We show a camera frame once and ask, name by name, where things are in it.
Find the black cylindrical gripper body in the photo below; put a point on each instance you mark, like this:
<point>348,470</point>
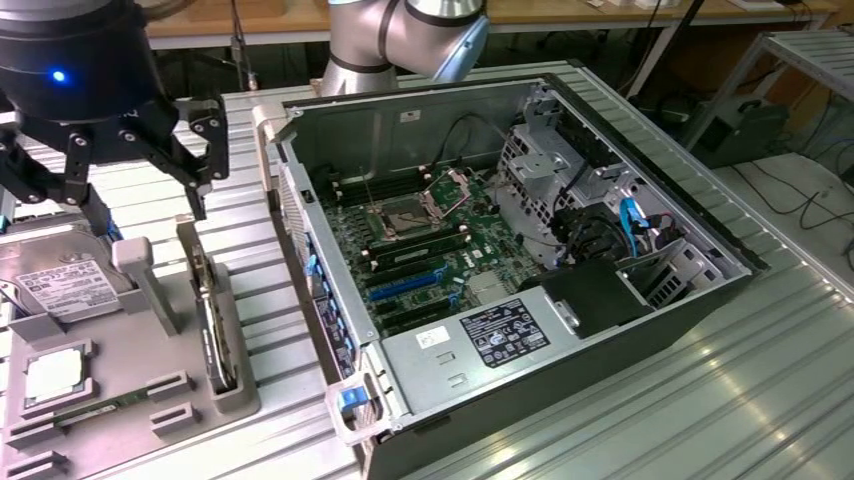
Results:
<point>81,65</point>

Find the low-profile graphics card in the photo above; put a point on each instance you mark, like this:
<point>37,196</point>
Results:
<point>214,310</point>

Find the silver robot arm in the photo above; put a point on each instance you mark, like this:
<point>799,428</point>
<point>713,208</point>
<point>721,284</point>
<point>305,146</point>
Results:
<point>374,35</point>

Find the blue disk caddy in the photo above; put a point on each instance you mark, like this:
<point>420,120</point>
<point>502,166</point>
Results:
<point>115,231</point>

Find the silver hard disk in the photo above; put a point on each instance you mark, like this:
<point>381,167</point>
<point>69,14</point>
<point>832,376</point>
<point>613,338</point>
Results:
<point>61,280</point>

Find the thin locking lever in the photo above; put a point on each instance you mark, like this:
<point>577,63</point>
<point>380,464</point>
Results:
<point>369,187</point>

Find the black RAM slot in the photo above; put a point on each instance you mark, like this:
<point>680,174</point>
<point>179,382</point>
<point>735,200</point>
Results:
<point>394,185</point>
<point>394,180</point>
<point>394,190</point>
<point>394,175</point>

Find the blue card retention latch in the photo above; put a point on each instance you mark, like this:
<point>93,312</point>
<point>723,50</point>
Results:
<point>309,264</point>

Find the white case sticker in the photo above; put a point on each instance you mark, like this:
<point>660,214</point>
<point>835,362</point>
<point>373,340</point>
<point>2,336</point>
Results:
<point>410,116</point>

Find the CPU socket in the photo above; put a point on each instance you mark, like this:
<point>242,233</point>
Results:
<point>408,219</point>

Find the metal socket cover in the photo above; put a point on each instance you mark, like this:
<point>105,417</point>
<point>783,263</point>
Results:
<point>446,192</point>

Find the green RAM stick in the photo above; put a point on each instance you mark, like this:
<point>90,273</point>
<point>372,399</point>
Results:
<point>101,406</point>
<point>414,251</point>

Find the grey parts rack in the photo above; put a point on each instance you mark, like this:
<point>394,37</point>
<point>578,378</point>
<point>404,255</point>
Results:
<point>134,360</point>

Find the silver CPU chip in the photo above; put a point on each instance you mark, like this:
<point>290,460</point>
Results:
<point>57,372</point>

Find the green motherboard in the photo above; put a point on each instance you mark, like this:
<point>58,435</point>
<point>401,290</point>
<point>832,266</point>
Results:
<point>494,250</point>

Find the silver drive cage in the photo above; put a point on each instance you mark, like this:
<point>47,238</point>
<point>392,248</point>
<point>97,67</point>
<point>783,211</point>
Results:
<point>534,165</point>

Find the silver chipset heatsink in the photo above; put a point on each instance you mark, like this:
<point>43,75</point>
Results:
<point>488,296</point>

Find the blue case release latch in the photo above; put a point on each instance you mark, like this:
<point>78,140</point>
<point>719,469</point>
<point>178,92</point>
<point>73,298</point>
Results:
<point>350,400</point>

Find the silver power supply unit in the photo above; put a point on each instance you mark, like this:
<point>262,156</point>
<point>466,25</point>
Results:
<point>428,370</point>

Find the wooden desk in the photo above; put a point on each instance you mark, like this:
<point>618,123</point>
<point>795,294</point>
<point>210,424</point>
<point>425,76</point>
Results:
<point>568,12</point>

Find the silver disk bay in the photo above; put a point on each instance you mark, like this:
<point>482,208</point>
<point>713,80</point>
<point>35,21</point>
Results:
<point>674,280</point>

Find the open black PC case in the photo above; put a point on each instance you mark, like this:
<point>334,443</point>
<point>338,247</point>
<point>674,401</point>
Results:
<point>601,400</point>

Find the black box on floor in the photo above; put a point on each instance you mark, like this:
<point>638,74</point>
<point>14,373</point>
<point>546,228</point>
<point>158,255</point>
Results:
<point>748,130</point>

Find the metal slat side table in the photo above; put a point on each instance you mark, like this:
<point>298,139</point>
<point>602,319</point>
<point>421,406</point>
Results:
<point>815,50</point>

